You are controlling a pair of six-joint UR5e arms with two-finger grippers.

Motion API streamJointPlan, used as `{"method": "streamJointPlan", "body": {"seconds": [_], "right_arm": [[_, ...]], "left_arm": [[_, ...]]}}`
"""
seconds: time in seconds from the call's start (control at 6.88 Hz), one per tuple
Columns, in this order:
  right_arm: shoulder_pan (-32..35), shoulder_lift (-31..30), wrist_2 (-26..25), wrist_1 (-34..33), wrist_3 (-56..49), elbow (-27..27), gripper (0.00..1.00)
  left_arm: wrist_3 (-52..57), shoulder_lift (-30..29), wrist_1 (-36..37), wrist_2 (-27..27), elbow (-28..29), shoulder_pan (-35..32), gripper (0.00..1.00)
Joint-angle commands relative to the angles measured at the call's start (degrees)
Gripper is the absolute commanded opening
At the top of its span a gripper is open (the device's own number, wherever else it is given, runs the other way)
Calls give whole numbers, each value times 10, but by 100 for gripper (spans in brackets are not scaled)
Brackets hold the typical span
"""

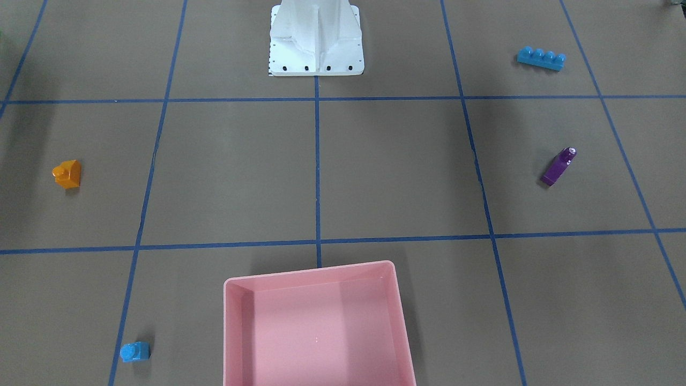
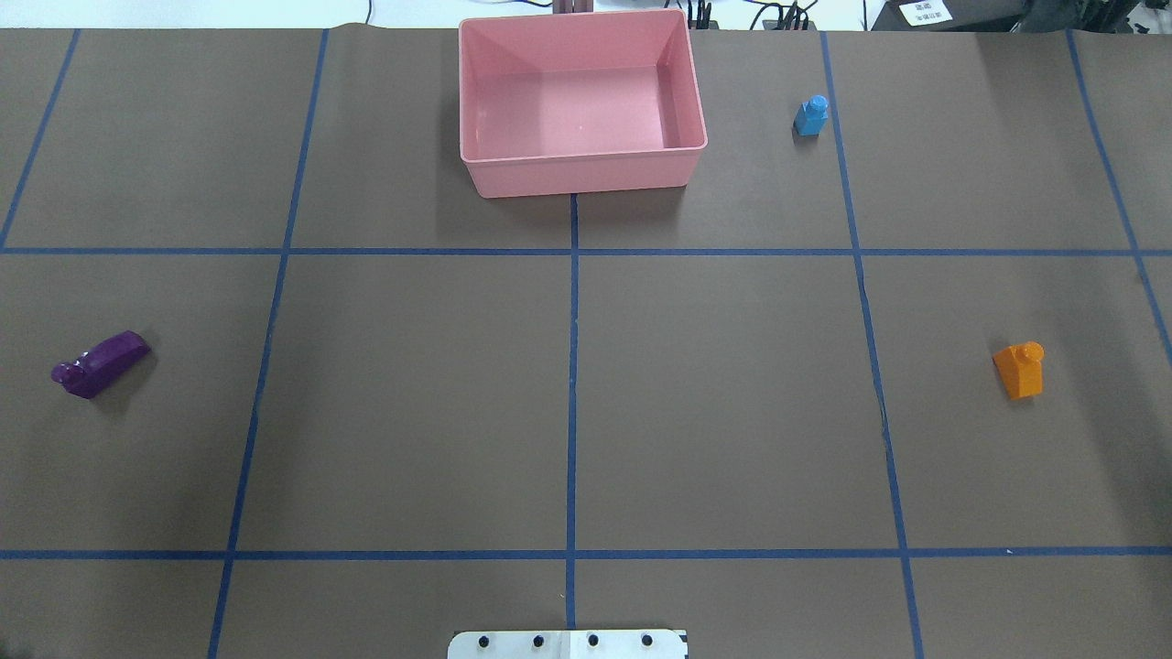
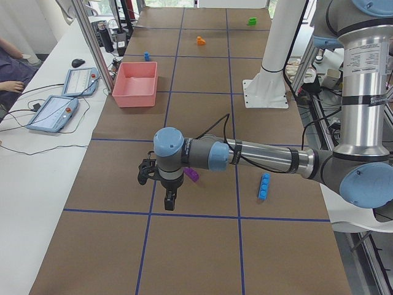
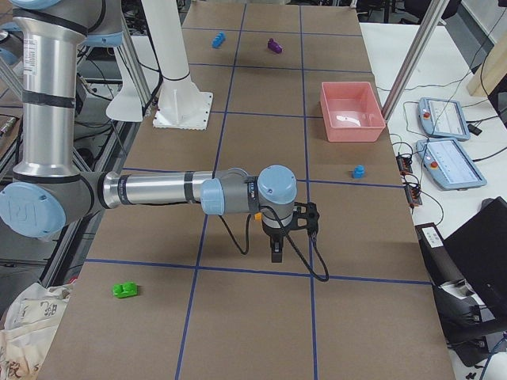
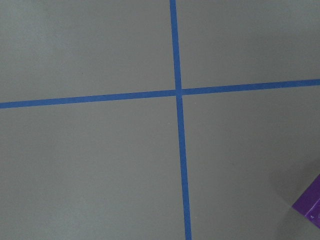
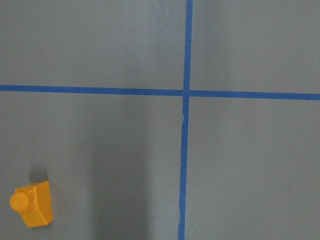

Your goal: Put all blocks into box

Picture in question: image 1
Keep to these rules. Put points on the purple toy block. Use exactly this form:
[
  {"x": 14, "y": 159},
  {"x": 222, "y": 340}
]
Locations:
[{"x": 558, "y": 166}]

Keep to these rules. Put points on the small blue toy block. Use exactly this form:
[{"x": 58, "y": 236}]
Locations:
[{"x": 135, "y": 352}]

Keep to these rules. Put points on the orange toy block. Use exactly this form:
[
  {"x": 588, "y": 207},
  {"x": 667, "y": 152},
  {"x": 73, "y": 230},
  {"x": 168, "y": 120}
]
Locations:
[{"x": 67, "y": 174}]

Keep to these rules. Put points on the pink plastic box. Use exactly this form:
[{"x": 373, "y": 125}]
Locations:
[{"x": 340, "y": 325}]

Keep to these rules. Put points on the long blue toy block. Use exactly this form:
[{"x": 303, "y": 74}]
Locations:
[{"x": 541, "y": 59}]

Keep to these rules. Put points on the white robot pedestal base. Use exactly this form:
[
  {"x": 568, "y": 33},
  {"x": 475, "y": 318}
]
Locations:
[{"x": 315, "y": 38}]

